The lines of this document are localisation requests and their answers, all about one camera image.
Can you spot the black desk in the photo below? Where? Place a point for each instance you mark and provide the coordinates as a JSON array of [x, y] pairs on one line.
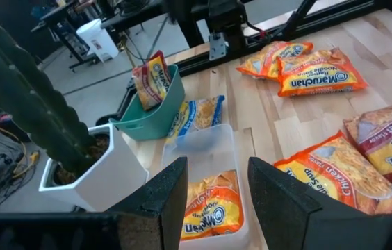
[[64, 27]]

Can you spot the teal plastic bin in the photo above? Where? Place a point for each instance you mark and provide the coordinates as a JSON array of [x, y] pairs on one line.
[[154, 118]]

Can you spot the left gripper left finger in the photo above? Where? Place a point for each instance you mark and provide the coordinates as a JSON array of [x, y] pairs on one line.
[[161, 208]]

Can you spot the silver metal bracket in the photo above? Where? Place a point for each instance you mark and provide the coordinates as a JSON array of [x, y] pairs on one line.
[[217, 47]]

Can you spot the white waste bin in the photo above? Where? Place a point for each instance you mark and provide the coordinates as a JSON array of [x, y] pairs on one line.
[[97, 40]]

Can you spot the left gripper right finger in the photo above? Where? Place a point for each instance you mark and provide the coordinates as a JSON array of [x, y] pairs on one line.
[[279, 215]]

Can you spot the clear plastic container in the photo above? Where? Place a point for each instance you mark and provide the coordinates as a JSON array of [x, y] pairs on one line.
[[210, 156]]

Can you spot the blue soy sauce noodle pack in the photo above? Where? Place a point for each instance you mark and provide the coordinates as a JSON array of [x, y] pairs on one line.
[[199, 114]]

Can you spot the orange chicken noodle pack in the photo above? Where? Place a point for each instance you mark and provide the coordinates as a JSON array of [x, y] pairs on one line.
[[338, 173], [321, 76], [265, 60], [213, 208]]

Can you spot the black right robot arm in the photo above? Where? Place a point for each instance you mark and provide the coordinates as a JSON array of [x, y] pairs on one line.
[[225, 17]]

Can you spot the green cactus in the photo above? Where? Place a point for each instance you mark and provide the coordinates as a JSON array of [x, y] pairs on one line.
[[25, 93]]

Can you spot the white hexagonal plant pot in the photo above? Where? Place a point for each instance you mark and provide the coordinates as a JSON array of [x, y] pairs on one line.
[[112, 184]]

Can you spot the red beef noodle pack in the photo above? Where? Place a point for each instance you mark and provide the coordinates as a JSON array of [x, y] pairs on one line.
[[152, 81], [390, 139]]

